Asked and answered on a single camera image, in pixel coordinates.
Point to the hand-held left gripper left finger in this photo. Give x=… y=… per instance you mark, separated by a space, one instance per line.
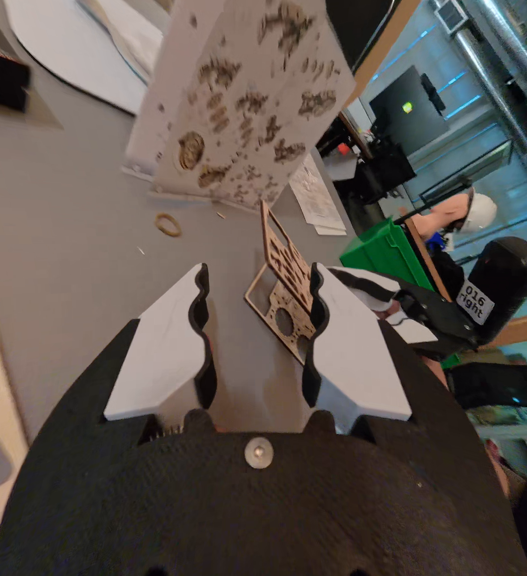
x=160 y=360

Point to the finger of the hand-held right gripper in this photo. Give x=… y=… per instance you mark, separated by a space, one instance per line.
x=367 y=275
x=418 y=333

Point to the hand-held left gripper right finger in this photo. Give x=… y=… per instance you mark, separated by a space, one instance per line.
x=358 y=364

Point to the large wooden puzzle sheet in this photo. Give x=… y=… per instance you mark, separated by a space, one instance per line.
x=295 y=321

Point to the grey desk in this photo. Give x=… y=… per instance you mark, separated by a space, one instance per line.
x=65 y=225

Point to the black desk monitor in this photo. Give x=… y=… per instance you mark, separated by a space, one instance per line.
x=358 y=27

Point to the green plastic bin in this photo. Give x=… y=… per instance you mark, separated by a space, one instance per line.
x=371 y=252

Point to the laminated instruction paper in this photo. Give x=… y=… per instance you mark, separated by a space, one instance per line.
x=317 y=198

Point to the orange object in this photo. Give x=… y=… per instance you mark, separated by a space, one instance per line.
x=344 y=149

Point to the tan rubber band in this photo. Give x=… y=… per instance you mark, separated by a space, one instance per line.
x=174 y=232

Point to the pale wooden cutout sheet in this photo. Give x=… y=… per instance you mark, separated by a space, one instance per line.
x=7 y=396

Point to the assembly instruction booklet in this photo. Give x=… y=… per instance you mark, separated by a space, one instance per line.
x=245 y=90

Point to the metal ventilation ducts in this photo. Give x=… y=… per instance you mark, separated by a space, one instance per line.
x=506 y=45

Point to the white monitor stand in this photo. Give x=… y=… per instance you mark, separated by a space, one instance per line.
x=74 y=54

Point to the black wall screen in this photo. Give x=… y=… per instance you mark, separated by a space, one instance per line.
x=407 y=108

